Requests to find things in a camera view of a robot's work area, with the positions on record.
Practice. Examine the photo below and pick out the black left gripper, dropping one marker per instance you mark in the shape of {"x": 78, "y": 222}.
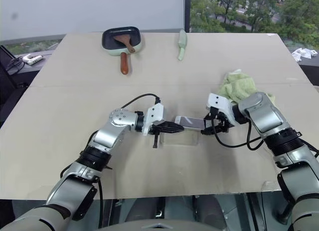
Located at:
{"x": 156, "y": 129}

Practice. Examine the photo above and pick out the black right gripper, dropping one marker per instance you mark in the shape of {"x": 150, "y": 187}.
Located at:
{"x": 223, "y": 121}

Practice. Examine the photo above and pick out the white smartphone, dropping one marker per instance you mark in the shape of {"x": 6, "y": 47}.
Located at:
{"x": 189, "y": 122}

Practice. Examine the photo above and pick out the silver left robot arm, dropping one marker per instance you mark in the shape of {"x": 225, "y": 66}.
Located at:
{"x": 112, "y": 134}

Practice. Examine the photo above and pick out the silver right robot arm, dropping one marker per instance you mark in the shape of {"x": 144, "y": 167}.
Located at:
{"x": 266, "y": 116}

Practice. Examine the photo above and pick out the clear plastic tray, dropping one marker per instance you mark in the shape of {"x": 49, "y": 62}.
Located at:
{"x": 179, "y": 139}

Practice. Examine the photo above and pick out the green towel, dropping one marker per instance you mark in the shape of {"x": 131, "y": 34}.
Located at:
{"x": 239, "y": 86}

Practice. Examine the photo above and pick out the pale green knife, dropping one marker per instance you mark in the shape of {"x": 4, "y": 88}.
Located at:
{"x": 182, "y": 41}

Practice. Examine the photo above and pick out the brown wooden spatula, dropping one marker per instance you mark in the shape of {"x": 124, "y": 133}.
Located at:
{"x": 124, "y": 43}

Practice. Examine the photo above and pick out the white crumpled cloth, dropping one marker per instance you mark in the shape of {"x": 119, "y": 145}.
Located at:
{"x": 302, "y": 54}

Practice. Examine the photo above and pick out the white power strip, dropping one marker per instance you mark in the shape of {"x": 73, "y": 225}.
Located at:
{"x": 32, "y": 59}

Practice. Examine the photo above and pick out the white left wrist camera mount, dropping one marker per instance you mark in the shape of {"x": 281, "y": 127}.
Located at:
{"x": 154, "y": 115}

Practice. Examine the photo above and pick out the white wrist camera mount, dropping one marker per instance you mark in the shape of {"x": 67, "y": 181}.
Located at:
{"x": 219, "y": 101}
{"x": 154, "y": 115}

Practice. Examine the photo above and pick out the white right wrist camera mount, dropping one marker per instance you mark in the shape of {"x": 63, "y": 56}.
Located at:
{"x": 219, "y": 101}

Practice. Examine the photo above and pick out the dark window frame post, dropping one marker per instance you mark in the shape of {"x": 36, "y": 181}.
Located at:
{"x": 187, "y": 12}

